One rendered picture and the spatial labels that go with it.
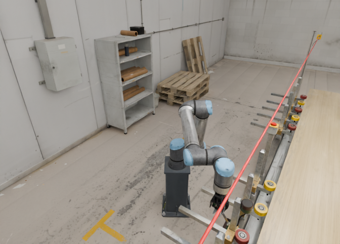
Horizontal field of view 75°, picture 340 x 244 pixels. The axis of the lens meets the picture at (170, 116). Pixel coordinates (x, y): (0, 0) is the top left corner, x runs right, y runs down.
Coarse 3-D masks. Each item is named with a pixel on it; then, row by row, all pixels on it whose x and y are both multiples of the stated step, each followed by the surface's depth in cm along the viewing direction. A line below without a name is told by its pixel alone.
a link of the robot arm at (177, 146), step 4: (172, 140) 216; (176, 140) 215; (180, 140) 215; (172, 144) 211; (176, 144) 209; (180, 144) 209; (184, 144) 210; (172, 148) 210; (176, 148) 208; (180, 148) 208; (184, 148) 210; (172, 152) 212; (176, 152) 210; (180, 152) 210; (172, 156) 214; (176, 156) 212; (180, 156) 212; (176, 160) 214
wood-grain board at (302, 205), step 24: (312, 96) 305; (336, 96) 305; (312, 120) 244; (336, 120) 244; (312, 144) 204; (336, 144) 204; (288, 168) 175; (312, 168) 175; (336, 168) 175; (288, 192) 153; (312, 192) 153; (336, 192) 153; (288, 216) 136; (312, 216) 136; (336, 216) 136; (264, 240) 122; (288, 240) 122; (312, 240) 122; (336, 240) 122
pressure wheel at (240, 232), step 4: (236, 232) 126; (240, 232) 126; (244, 232) 126; (236, 236) 124; (240, 236) 124; (244, 236) 124; (248, 236) 124; (236, 240) 124; (240, 240) 122; (244, 240) 122; (248, 240) 123
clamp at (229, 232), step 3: (228, 228) 132; (237, 228) 132; (228, 231) 130; (231, 231) 130; (234, 231) 130; (228, 234) 129; (231, 234) 129; (234, 234) 129; (225, 237) 127; (231, 237) 127; (225, 240) 127; (228, 240) 126; (231, 240) 126; (225, 243) 128; (228, 243) 127; (231, 243) 126
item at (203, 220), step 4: (180, 208) 146; (184, 208) 146; (184, 212) 145; (188, 212) 144; (192, 212) 144; (188, 216) 144; (192, 216) 142; (196, 216) 141; (200, 216) 141; (196, 220) 141; (200, 220) 138; (204, 220) 138; (208, 220) 138; (204, 224) 138; (208, 224) 136; (216, 224) 136; (212, 228) 135; (216, 228) 133; (220, 228) 133; (224, 228) 133; (224, 232) 131
